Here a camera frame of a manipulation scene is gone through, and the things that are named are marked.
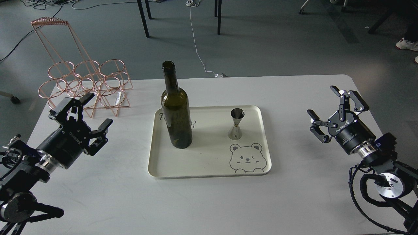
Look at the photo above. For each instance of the cream bear serving tray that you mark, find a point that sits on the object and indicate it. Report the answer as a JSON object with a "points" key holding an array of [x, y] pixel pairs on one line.
{"points": [[212, 153]]}

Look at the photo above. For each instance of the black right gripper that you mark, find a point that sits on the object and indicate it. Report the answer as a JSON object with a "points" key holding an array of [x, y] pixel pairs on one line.
{"points": [[349, 133]]}

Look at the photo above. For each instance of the dark green wine bottle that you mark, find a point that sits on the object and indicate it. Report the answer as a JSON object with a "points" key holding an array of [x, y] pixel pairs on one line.
{"points": [[175, 106]]}

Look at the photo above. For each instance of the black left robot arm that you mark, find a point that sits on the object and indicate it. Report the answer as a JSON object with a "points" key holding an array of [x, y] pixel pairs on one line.
{"points": [[27, 166]]}

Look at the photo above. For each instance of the white sneaker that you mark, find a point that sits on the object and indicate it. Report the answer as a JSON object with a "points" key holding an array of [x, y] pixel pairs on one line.
{"points": [[404, 44]]}

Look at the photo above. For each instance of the steel double jigger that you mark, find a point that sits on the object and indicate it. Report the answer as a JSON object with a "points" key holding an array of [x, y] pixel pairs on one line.
{"points": [[237, 115]]}

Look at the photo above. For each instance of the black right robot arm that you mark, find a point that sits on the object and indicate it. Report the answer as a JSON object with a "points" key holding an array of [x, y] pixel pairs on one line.
{"points": [[385, 180]]}

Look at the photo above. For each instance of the chair caster wheel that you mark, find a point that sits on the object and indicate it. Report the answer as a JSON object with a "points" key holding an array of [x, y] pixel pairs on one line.
{"points": [[12, 97]]}

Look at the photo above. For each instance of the black desk leg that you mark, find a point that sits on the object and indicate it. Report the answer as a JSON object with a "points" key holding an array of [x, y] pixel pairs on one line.
{"points": [[380, 21]]}

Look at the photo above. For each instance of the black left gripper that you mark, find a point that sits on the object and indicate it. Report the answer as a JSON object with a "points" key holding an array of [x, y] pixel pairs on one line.
{"points": [[74, 136]]}

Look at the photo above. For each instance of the copper wire wine rack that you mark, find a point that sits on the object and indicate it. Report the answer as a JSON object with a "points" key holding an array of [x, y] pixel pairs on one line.
{"points": [[108, 81]]}

